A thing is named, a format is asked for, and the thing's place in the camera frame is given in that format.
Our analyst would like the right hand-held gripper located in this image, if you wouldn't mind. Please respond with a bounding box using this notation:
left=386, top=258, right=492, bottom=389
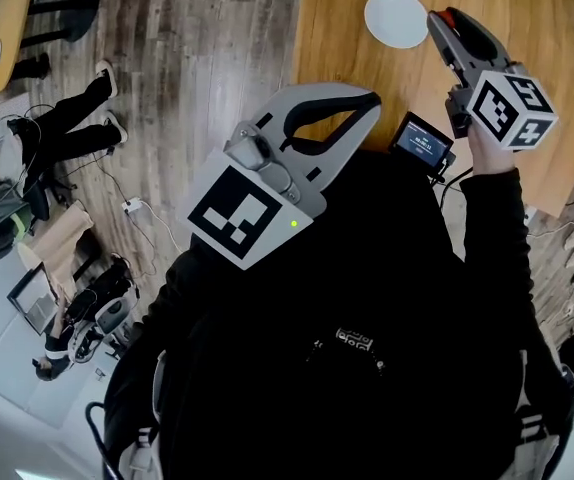
left=426, top=9, right=558, bottom=153

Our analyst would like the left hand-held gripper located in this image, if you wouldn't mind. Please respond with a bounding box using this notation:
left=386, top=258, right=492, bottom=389
left=185, top=82, right=382, bottom=272

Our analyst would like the white round plate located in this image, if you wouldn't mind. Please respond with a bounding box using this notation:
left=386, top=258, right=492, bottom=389
left=364, top=0, right=429, bottom=50

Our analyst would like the person's right forearm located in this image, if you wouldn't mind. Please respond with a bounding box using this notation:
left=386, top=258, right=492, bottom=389
left=459, top=122, right=539, bottom=329

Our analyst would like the person's left forearm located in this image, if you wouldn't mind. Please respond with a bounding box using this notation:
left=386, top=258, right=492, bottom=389
left=136, top=235, right=248, bottom=349

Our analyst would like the small black screen device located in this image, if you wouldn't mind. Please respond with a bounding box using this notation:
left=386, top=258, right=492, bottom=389
left=388, top=111, right=456, bottom=170

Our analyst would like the person's black-clothed torso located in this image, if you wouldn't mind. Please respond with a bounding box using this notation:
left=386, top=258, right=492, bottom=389
left=101, top=147, right=574, bottom=480

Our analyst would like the black white patterned tag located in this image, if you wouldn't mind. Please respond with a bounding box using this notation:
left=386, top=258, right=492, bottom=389
left=335, top=326, right=375, bottom=352

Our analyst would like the black round table base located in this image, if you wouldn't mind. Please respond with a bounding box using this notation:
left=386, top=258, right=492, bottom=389
left=19, top=0, right=102, bottom=49

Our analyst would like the grey wheeled machine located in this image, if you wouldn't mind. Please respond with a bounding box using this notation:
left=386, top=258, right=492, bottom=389
left=65, top=253, right=141, bottom=365

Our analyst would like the brown cardboard box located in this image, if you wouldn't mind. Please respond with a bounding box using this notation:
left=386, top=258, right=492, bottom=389
left=16, top=201, right=96, bottom=300

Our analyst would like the black framed panel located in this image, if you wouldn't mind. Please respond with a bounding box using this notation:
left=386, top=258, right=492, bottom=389
left=6, top=261, right=61, bottom=335

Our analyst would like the black device cable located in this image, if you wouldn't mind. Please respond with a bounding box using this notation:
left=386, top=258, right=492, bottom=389
left=429, top=165, right=474, bottom=204

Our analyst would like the white floor cable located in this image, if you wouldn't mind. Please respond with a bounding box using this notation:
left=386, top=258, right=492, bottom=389
left=139, top=206, right=184, bottom=255

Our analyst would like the white thin cable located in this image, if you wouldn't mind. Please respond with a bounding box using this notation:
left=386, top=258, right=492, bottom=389
left=525, top=220, right=574, bottom=240

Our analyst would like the grey backpack strap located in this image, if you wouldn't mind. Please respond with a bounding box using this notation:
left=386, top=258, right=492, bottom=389
left=509, top=348, right=564, bottom=480
left=116, top=351, right=169, bottom=480

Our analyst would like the black looped cable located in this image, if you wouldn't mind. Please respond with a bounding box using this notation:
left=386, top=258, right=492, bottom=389
left=84, top=401, right=121, bottom=480

